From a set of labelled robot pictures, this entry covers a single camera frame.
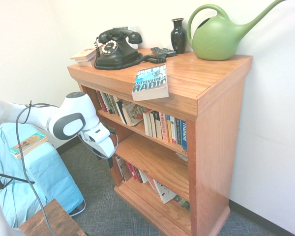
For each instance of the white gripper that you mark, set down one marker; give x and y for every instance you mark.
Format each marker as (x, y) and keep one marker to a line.
(101, 142)

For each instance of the Darwin's Radio paperback book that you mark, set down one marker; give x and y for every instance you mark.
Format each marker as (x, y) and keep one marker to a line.
(150, 82)

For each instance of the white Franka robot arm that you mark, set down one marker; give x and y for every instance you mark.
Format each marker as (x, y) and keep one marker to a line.
(71, 108)

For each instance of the grey cover book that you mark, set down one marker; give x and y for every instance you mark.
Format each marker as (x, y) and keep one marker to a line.
(123, 169)

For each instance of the white paperback book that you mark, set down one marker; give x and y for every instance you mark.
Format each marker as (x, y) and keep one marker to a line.
(147, 123)

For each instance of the green striped spine book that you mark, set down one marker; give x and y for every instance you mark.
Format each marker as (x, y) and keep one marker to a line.
(111, 103)

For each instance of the dark red spine book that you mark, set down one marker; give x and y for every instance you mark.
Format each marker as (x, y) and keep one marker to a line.
(100, 99)

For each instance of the black spine book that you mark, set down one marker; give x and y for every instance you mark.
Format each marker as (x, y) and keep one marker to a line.
(156, 124)

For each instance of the salmon Washington book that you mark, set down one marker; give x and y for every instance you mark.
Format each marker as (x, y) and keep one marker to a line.
(164, 127)

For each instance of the yellow spine book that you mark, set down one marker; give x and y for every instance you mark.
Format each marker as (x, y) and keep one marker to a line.
(169, 130)

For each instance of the dark blue spine book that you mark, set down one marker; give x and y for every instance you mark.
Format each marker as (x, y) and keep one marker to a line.
(178, 131)

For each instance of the teal cover paperback book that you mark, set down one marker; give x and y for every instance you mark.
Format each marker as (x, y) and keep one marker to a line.
(27, 143)

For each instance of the blue Thailand guide book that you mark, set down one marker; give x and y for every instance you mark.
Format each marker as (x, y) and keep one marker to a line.
(184, 135)

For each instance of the dark green cover book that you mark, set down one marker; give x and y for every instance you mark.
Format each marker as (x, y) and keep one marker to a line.
(182, 202)

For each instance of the thin white paperback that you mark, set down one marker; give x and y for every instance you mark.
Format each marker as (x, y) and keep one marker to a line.
(143, 176)

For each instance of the black leaning paperback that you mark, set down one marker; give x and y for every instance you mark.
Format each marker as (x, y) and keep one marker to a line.
(121, 111)

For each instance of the illustrated cover leaning paperback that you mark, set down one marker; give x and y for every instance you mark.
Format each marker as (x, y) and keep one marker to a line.
(136, 114)

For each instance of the blue covered seat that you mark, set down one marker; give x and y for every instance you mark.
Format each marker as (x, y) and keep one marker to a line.
(39, 177)

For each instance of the white illustrated paperback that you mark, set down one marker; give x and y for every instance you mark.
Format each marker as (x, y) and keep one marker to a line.
(165, 191)

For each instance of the loose paper cards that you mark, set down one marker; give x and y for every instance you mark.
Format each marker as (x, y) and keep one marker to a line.
(182, 156)

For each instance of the dark wood table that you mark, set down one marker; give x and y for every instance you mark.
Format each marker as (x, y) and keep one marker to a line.
(54, 221)

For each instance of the black rotary telephone base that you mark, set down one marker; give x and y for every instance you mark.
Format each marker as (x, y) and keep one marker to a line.
(120, 55)

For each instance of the paperback with pink white cover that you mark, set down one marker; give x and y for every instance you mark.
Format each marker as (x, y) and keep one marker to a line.
(84, 52)

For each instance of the black rotary telephone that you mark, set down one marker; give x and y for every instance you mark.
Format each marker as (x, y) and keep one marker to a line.
(152, 59)

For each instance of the wooden bookshelf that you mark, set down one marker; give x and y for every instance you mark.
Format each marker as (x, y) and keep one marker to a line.
(211, 123)

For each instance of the black remote control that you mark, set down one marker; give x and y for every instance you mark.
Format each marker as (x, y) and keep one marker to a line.
(162, 51)

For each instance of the black telephone handset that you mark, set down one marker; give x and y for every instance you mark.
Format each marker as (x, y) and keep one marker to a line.
(127, 34)

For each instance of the black glossy vase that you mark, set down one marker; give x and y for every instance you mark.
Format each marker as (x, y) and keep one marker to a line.
(178, 37)

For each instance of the green plastic watering can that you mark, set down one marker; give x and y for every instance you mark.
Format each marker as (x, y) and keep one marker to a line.
(216, 39)

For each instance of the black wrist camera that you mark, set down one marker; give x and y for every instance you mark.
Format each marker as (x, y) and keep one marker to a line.
(111, 129)

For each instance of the black camera tripod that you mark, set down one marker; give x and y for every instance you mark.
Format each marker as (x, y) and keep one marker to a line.
(12, 177)

